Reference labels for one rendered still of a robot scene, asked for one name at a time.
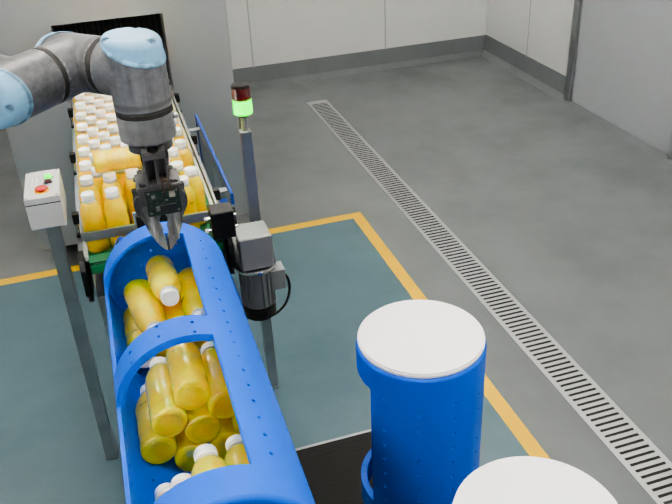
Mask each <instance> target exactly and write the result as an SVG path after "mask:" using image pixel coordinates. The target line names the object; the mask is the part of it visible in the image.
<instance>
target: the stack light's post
mask: <svg viewBox="0 0 672 504"><path fill-rule="evenodd" d="M239 137H240V146H241V155H242V164H243V173H244V181H245V190H246V199H247V208H248V217H249V223H250V222H255V221H261V215H260V206H259V196H258V187H257V177H256V168H255V158H254V149H253V139H252V131H251V130H250V128H248V131H245V132H244V131H242V129H239ZM260 322H261V331H262V340H263V349H264V358H265V366H266V372H267V375H268V377H269V380H270V383H271V385H272V388H273V389H274V388H279V385H278V378H277V368H276V359H275V349H274V340H273V330H272V320H271V318H270V319H267V320H264V321H260Z"/></svg>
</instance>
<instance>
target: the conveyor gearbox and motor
mask: <svg viewBox="0 0 672 504"><path fill-rule="evenodd" d="M232 240H233V245H234V253H235V261H236V268H235V271H236V272H237V273H239V281H240V289H241V297H242V304H243V309H244V313H245V315H246V317H247V318H248V319H250V320H253V321H264V320H267V319H270V318H271V317H273V316H275V315H276V314H278V313H279V312H280V311H281V310H282V309H283V308H284V307H285V306H286V304H287V302H288V300H289V297H290V292H291V283H290V279H289V277H288V275H287V274H286V273H285V269H284V267H283V265H282V263H281V261H277V262H276V259H275V257H274V251H273V241H272V234H270V232H269V230H268V228H267V226H266V223H265V222H264V221H263V220H261V221H255V222H250V223H244V224H239V225H238V227H236V237H232ZM286 279H287V281H288V294H287V298H286V301H285V303H284V304H283V306H282V307H281V308H280V309H279V310H278V311H277V307H276V293H275V290H277V289H282V288H286Z"/></svg>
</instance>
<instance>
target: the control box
mask: <svg viewBox="0 0 672 504"><path fill-rule="evenodd" d="M45 174H51V175H52V177H51V178H50V179H51V180H52V182H51V183H44V180H45V178H44V175H45ZM34 179H35V180H34ZM34 181H35V182H34ZM33 184H35V185H33ZM32 185H33V187H32ZM39 185H47V187H48V188H47V189H46V190H45V191H43V192H38V191H35V187H36V186H39ZM23 201H24V205H25V209H26V212H27V216H28V220H29V223H30V227H31V230H32V231H34V230H40V229H46V228H52V227H58V226H63V225H67V213H66V194H65V190H64V186H63V182H62V178H61V173H60V169H52V170H46V171H39V172H33V173H27V174H26V175H25V188H24V200H23Z"/></svg>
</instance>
